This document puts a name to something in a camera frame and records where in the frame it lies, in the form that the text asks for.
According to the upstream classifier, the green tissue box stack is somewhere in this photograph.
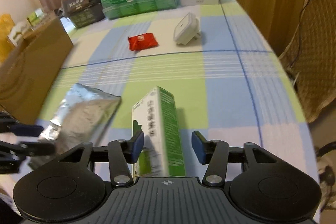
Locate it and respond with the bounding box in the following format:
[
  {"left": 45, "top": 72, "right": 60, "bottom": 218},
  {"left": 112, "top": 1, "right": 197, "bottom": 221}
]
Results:
[{"left": 26, "top": 8, "right": 50, "bottom": 27}]

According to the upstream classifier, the brown quilted chair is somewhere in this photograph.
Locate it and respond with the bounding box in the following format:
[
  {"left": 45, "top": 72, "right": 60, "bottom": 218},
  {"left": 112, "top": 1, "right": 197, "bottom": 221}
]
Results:
[{"left": 280, "top": 0, "right": 335, "bottom": 123}]

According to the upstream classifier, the checkered tablecloth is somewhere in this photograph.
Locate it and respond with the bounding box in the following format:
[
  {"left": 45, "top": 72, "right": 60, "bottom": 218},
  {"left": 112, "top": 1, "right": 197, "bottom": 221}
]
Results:
[{"left": 0, "top": 0, "right": 321, "bottom": 214}]

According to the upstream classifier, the green shrink-wrapped box pack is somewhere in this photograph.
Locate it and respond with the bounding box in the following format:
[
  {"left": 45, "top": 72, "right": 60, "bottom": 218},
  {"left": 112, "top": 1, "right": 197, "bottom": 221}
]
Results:
[{"left": 101, "top": 0, "right": 178, "bottom": 20}]

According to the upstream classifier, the green white spray box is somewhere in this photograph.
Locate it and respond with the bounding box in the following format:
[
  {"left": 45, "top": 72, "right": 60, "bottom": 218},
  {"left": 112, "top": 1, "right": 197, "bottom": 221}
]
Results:
[{"left": 132, "top": 86, "right": 186, "bottom": 177}]

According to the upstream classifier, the silver foil pouch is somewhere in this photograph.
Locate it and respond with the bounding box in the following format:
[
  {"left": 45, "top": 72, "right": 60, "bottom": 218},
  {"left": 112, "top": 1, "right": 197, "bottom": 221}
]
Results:
[{"left": 29, "top": 83, "right": 121, "bottom": 170}]

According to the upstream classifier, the brown cardboard box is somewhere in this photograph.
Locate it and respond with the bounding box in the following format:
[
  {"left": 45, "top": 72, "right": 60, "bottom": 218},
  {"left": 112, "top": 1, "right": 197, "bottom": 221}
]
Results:
[{"left": 1, "top": 18, "right": 74, "bottom": 124}]

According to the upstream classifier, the black Honglu food container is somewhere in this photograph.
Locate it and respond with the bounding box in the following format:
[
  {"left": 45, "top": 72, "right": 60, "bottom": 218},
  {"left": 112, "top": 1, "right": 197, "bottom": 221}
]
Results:
[{"left": 61, "top": 0, "right": 105, "bottom": 28}]

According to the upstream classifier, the white square night light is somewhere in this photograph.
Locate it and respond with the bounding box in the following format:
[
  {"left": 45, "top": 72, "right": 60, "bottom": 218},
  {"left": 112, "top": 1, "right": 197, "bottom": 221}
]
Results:
[{"left": 173, "top": 12, "right": 201, "bottom": 46}]

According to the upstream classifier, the red snack packet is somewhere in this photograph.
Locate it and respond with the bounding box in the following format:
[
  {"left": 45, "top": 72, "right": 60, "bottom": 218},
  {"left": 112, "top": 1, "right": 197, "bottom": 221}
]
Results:
[{"left": 127, "top": 33, "right": 158, "bottom": 51}]

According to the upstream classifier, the black power cable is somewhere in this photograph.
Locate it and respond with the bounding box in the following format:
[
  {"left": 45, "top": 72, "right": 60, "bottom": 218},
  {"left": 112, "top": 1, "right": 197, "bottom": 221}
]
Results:
[{"left": 288, "top": 0, "right": 336, "bottom": 70}]

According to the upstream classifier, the yellow plastic bag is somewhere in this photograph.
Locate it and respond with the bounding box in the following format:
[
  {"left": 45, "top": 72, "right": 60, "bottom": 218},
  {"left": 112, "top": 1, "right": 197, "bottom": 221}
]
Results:
[{"left": 0, "top": 14, "right": 15, "bottom": 63}]

